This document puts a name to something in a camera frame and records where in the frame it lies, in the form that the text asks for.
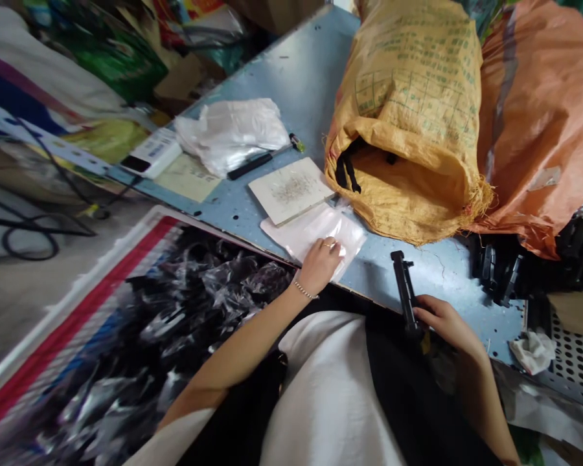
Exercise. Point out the person's right hand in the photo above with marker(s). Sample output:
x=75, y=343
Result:
x=449, y=323

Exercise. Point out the person's left hand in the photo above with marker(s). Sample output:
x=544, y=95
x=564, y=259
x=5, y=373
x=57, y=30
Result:
x=318, y=267

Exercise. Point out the person's right fingers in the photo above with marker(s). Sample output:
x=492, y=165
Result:
x=427, y=308

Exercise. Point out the person's left fingers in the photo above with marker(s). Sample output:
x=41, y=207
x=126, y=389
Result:
x=331, y=245

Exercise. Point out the black plastic clip part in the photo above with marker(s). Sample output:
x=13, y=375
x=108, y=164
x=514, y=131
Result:
x=404, y=286

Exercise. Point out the stack of clear plastic bags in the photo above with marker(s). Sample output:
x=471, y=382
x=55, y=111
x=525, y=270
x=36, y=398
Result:
x=296, y=233

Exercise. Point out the white square dented board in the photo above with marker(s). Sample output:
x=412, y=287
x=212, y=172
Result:
x=291, y=190

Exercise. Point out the pile of black plastic parts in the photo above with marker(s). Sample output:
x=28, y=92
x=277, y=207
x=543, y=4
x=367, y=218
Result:
x=515, y=272

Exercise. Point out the crumpled white cloth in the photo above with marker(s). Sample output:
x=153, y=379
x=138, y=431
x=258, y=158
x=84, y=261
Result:
x=532, y=350

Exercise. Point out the person's body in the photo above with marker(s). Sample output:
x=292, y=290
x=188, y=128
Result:
x=330, y=388

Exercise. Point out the yellow woven sack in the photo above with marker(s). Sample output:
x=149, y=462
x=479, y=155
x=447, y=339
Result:
x=413, y=121

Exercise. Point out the crumpled white plastic bag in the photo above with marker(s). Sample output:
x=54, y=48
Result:
x=233, y=131

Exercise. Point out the printed paper sheet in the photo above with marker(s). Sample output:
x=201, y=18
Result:
x=189, y=182

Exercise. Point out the perforated metal panel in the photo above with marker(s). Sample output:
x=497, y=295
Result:
x=575, y=359

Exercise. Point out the heap of bagged black parts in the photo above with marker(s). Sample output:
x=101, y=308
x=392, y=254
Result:
x=175, y=340

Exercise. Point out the white power bank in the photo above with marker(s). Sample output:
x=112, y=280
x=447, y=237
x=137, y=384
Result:
x=153, y=155

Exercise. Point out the brown cardboard box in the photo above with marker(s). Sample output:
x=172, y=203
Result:
x=184, y=82

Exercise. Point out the orange woven sack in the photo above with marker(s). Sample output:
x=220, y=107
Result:
x=544, y=121

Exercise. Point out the green printed bag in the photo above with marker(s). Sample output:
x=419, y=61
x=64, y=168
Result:
x=112, y=53

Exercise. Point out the striped woven sack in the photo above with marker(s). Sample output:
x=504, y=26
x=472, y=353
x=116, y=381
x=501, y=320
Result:
x=53, y=349

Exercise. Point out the white perforated metal strip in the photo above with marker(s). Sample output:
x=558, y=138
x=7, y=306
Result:
x=39, y=141

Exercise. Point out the white sack with coloured print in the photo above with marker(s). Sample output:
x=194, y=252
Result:
x=34, y=77

